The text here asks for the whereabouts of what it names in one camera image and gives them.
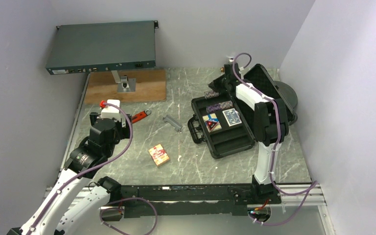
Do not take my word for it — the blue 10 chip stack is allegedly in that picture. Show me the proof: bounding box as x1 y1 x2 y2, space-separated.
219 101 233 110

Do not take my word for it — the purple 500 chip stack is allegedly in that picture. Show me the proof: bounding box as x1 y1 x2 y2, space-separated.
206 104 221 113

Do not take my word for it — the blue playing card deck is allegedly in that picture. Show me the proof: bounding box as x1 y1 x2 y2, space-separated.
222 108 242 127

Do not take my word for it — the black poker set case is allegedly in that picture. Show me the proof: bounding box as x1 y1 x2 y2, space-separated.
187 64 297 159

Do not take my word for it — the red triangular dealer button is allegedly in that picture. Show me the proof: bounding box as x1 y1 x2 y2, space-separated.
205 120 221 132

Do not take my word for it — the red playing card deck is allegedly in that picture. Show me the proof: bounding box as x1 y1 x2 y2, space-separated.
148 144 170 166

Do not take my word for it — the multicolour chip stack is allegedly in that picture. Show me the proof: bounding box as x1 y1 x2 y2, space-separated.
204 91 220 99

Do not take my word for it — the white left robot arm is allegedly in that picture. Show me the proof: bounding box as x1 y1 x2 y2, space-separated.
8 108 133 235

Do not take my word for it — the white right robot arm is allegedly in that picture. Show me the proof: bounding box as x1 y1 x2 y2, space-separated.
209 62 296 203

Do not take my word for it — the blue texas holdem booklet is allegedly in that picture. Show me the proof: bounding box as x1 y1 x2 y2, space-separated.
202 113 222 133

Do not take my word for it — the brown bottle with cap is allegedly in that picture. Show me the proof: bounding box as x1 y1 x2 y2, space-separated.
220 57 234 73

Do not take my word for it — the grey metal stand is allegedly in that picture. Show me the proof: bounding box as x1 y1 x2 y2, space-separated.
112 70 136 93

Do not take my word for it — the dark grey round disc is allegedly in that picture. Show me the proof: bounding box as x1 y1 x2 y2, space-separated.
275 81 298 109

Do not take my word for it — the brown wooden board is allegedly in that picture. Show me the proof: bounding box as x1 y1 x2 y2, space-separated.
84 69 166 104

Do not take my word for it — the dark green rack server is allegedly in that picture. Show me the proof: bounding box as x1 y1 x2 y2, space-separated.
46 20 159 75

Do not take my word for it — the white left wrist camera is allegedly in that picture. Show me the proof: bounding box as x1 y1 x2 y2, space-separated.
100 99 120 120

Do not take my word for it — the red handled adjustable wrench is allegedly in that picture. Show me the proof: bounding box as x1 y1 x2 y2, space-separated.
132 109 151 124

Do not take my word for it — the grey plastic bracket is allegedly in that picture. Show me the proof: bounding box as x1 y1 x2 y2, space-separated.
163 115 182 132

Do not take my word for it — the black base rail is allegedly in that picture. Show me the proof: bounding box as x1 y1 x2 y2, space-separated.
103 183 282 221

